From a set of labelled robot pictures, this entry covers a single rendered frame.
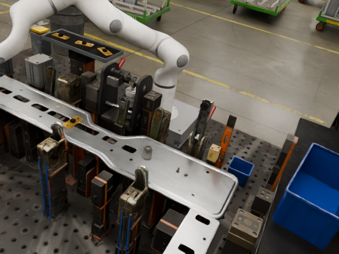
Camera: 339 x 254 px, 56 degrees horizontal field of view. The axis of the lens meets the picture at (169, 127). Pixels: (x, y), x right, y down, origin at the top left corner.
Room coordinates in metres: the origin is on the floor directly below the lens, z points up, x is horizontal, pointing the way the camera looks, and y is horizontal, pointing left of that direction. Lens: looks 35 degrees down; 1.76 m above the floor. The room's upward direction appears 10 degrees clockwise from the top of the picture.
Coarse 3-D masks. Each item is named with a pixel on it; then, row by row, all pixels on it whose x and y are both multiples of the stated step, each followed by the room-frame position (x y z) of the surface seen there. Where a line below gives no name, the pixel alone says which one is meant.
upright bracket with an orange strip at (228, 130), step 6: (228, 120) 0.94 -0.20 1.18; (234, 120) 0.93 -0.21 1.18; (228, 126) 0.94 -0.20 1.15; (228, 132) 0.93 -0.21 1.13; (222, 138) 0.94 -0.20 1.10; (228, 138) 0.93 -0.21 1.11; (222, 144) 0.94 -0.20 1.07; (228, 144) 0.93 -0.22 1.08; (222, 150) 0.93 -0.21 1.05; (222, 156) 0.93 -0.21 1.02; (216, 162) 0.94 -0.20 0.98; (222, 162) 0.93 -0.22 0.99
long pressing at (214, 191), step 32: (0, 96) 1.09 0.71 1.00; (32, 96) 1.13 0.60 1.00; (64, 128) 0.95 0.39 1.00; (96, 128) 0.99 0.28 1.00; (128, 160) 0.84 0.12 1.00; (160, 160) 0.87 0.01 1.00; (192, 160) 0.90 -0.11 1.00; (160, 192) 0.72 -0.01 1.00; (192, 192) 0.75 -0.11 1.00; (224, 192) 0.77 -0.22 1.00
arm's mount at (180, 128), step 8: (176, 104) 1.62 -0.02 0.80; (184, 104) 1.63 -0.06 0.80; (184, 112) 1.54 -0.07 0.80; (192, 112) 1.56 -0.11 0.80; (176, 120) 1.45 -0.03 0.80; (184, 120) 1.46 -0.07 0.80; (192, 120) 1.48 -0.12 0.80; (176, 128) 1.38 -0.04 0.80; (184, 128) 1.39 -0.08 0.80; (192, 128) 1.48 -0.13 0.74; (168, 136) 1.36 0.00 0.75; (176, 136) 1.34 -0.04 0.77; (184, 136) 1.39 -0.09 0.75; (168, 144) 1.36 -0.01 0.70; (176, 144) 1.35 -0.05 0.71
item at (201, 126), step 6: (204, 102) 0.96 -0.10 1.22; (210, 102) 0.97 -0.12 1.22; (204, 108) 0.95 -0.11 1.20; (210, 108) 0.97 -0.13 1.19; (198, 114) 0.97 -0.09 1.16; (204, 114) 0.97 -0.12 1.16; (198, 120) 0.97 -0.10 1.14; (204, 120) 0.97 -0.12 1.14; (198, 126) 0.97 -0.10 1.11; (204, 126) 0.95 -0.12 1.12; (192, 138) 0.96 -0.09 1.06; (198, 144) 0.94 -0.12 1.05
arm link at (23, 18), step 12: (24, 0) 1.10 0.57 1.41; (36, 0) 1.11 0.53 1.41; (48, 0) 1.12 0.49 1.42; (12, 12) 1.06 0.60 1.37; (24, 12) 1.07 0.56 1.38; (36, 12) 1.09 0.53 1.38; (48, 12) 1.12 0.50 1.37; (24, 24) 1.06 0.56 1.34; (12, 36) 1.00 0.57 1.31; (24, 36) 1.04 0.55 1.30; (0, 48) 0.96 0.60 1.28; (12, 48) 0.99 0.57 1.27; (0, 60) 0.96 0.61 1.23
